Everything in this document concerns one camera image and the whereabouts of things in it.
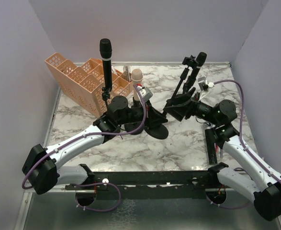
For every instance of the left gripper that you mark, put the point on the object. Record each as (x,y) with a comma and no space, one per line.
(147,115)

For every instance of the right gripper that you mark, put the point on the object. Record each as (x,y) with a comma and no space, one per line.
(188,105)

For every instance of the black round-base stand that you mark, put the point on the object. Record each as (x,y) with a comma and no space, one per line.
(132,126)
(189,83)
(160,131)

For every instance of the black microphone silver grille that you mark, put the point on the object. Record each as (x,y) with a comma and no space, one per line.
(210,144)

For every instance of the beige microphone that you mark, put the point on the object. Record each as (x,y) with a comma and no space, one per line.
(136,77)

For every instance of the black slim microphone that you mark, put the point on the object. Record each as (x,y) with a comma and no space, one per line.
(201,58)

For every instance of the black tripod mic stand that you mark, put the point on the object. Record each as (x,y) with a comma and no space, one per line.
(106,98)

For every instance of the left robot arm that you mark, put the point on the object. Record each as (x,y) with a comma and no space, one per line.
(45,167)

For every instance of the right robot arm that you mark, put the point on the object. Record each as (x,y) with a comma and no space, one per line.
(263,186)

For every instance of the clear ruler in organizer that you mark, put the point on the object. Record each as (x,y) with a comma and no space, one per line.
(126,73)

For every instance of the pens in white packet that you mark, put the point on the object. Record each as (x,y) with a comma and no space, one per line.
(219,150)

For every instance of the markers in organizer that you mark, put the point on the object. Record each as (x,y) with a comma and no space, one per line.
(114,71)

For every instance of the peach plastic desk organizer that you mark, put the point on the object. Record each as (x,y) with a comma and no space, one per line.
(82,84)

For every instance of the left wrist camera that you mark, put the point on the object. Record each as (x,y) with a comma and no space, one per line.
(145,92)

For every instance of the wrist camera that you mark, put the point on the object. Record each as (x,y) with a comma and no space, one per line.
(205,86)
(145,92)

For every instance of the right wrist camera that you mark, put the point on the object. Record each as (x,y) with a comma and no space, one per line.
(205,86)

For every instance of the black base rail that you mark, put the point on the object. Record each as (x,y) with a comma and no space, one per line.
(160,185)

